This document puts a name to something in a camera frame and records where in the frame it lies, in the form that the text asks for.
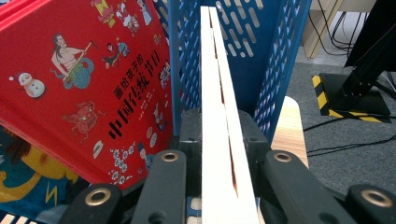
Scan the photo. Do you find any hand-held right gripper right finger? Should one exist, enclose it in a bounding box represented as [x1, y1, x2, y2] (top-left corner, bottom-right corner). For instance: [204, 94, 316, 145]
[238, 110, 272, 198]

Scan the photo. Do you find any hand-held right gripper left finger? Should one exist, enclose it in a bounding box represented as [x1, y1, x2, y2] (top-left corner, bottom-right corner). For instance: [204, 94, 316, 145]
[178, 106, 204, 198]

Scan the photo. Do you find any white book green leaf cover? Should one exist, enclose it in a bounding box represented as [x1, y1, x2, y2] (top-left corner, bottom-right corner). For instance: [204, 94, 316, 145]
[199, 5, 262, 224]

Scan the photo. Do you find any blue perforated file rack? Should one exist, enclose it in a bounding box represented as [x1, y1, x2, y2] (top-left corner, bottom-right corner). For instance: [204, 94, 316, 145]
[0, 0, 313, 224]

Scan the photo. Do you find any red illustrated book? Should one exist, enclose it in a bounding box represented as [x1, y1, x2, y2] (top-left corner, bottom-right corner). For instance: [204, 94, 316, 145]
[0, 0, 50, 32]
[0, 0, 175, 191]

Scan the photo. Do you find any black stand striped base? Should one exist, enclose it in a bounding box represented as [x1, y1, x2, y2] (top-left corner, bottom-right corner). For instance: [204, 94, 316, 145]
[312, 62, 396, 124]

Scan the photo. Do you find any long black floor cable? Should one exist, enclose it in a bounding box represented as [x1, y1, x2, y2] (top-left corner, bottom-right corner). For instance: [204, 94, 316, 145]
[305, 134, 396, 157]

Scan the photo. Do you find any bundle of hanging cables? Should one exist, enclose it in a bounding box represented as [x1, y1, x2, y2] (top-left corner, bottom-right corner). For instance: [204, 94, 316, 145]
[307, 10, 362, 54]

